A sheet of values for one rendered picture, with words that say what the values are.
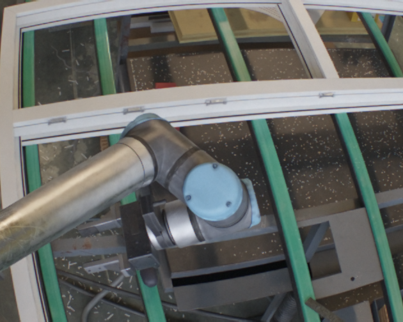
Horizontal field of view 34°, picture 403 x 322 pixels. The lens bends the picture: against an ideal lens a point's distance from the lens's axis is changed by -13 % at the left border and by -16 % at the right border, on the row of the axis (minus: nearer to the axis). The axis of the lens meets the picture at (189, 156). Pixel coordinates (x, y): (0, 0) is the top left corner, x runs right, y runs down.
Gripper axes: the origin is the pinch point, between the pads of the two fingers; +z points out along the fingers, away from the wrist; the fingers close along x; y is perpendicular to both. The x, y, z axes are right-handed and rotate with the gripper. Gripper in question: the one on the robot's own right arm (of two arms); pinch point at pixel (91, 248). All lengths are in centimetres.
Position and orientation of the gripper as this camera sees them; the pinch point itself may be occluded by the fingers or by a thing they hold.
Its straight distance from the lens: 147.3
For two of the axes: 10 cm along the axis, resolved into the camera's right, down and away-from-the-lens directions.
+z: -9.4, 3.0, 1.4
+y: 2.9, 5.6, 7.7
